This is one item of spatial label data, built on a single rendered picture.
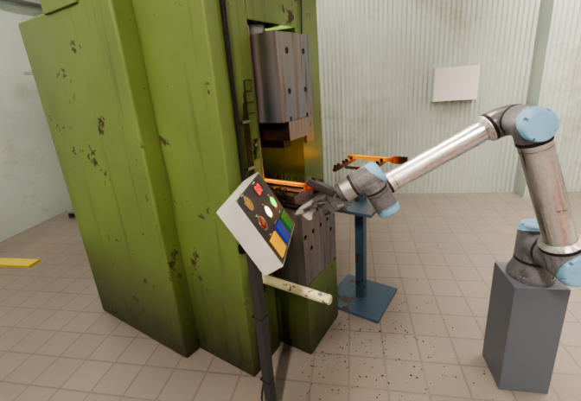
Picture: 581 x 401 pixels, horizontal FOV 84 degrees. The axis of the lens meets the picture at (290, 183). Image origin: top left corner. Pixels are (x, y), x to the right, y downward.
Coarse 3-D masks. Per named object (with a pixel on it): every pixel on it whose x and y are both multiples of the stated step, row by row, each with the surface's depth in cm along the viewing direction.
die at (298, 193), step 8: (272, 184) 186; (280, 184) 183; (272, 192) 177; (280, 192) 176; (288, 192) 175; (296, 192) 172; (304, 192) 176; (312, 192) 184; (280, 200) 173; (288, 200) 171; (296, 200) 169; (304, 200) 177
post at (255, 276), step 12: (252, 264) 128; (252, 276) 130; (252, 288) 133; (252, 300) 135; (264, 300) 136; (264, 312) 137; (264, 324) 138; (264, 336) 139; (264, 348) 141; (264, 360) 143; (264, 372) 146; (264, 384) 149
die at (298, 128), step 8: (296, 120) 161; (304, 120) 168; (264, 128) 165; (272, 128) 162; (280, 128) 160; (288, 128) 157; (296, 128) 162; (304, 128) 169; (264, 136) 166; (272, 136) 164; (280, 136) 161; (288, 136) 158; (296, 136) 163
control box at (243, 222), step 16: (256, 176) 131; (240, 192) 112; (256, 192) 122; (224, 208) 105; (240, 208) 105; (256, 208) 115; (272, 208) 128; (240, 224) 106; (256, 224) 108; (272, 224) 120; (240, 240) 108; (256, 240) 107; (288, 240) 124; (256, 256) 109; (272, 256) 108
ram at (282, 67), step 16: (272, 32) 141; (288, 32) 148; (256, 48) 148; (272, 48) 143; (288, 48) 149; (304, 48) 161; (256, 64) 150; (272, 64) 146; (288, 64) 150; (304, 64) 162; (256, 80) 153; (272, 80) 148; (288, 80) 152; (304, 80) 164; (256, 96) 156; (272, 96) 151; (288, 96) 153; (304, 96) 166; (272, 112) 153; (288, 112) 155; (304, 112) 167
